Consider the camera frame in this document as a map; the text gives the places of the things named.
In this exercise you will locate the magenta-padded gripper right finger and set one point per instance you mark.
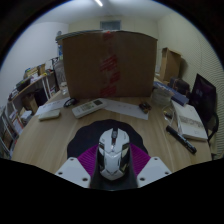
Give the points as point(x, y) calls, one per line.
point(150, 170)

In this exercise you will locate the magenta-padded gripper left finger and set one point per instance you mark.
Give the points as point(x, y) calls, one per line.
point(75, 170)

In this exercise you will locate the white and black computer mouse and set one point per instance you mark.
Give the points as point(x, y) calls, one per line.
point(114, 156)

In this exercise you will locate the black irregular mouse pad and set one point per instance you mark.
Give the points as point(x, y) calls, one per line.
point(86, 136)

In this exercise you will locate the black marker pen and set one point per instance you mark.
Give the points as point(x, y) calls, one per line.
point(181, 139)

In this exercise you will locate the small white flat case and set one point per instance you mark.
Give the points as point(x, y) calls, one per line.
point(49, 115)

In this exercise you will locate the small dark clip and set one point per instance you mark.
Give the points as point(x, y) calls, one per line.
point(145, 107)

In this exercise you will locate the white remote control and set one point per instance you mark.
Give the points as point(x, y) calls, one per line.
point(88, 108)

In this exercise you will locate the white paper sheet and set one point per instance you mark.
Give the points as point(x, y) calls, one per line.
point(128, 110)

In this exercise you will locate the white thick book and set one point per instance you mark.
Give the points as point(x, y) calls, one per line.
point(191, 121)

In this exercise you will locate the blue book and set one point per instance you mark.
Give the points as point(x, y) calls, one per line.
point(178, 96)

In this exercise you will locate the black office chair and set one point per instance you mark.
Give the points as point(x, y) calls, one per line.
point(205, 100)

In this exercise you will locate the cluttered shelf unit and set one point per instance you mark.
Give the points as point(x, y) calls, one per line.
point(23, 96)

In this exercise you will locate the large brown cardboard box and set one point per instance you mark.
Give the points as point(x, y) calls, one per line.
point(83, 66)

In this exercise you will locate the open tall cardboard box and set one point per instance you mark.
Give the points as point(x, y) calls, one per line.
point(170, 65)

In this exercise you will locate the window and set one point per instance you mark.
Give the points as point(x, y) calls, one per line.
point(110, 25)

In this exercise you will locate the ceiling tube light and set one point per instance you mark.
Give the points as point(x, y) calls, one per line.
point(98, 3)

